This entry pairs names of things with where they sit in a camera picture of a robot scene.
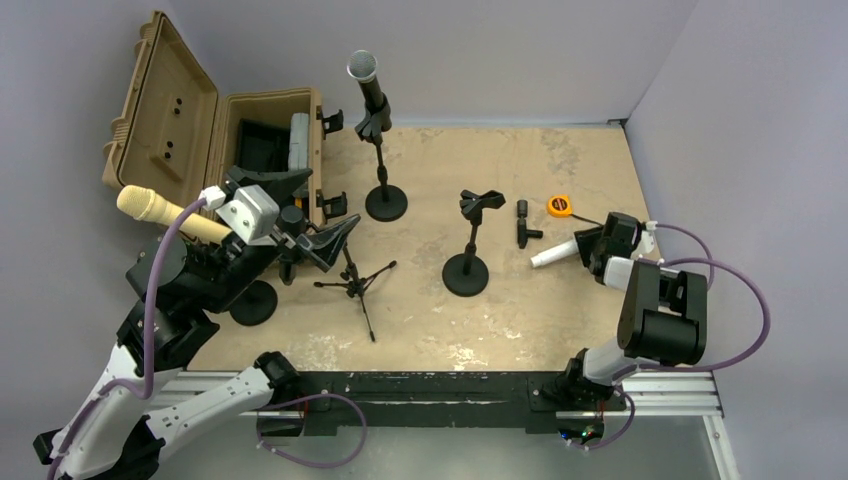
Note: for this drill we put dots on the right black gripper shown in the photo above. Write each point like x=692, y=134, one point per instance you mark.
x=584, y=237

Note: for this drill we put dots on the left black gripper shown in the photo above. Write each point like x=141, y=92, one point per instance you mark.
x=281, y=186

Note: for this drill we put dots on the black condenser microphone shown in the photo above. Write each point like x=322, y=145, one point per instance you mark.
x=291, y=224

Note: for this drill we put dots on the white wireless microphone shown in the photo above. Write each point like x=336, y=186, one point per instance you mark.
x=554, y=254

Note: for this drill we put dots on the tripod shock mount stand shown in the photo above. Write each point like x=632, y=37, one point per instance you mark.
x=354, y=284

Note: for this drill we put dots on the black mic stand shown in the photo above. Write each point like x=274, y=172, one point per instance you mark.
x=465, y=274
x=385, y=202
x=255, y=305

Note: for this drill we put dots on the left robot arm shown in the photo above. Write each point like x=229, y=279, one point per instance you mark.
x=209, y=260

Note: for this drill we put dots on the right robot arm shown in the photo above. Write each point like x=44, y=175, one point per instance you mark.
x=662, y=321

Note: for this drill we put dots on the black dynamic microphone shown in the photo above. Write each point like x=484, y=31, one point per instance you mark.
x=362, y=66

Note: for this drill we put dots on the beige handheld microphone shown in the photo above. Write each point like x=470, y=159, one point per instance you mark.
x=145, y=204

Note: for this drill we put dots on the orange tape measure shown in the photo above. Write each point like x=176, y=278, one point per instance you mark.
x=560, y=206

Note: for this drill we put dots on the black mic clip adapter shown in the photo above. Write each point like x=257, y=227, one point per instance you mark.
x=523, y=232

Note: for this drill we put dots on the tan hard case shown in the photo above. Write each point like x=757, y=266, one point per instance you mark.
x=177, y=135

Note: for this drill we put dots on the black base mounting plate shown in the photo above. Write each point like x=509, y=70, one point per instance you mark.
x=535, y=402

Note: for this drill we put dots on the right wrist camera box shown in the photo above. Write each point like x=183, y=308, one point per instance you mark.
x=618, y=269

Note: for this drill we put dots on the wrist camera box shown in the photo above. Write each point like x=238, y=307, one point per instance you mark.
x=251, y=214
x=618, y=269

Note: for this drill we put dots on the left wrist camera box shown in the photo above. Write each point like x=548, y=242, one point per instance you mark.
x=251, y=214

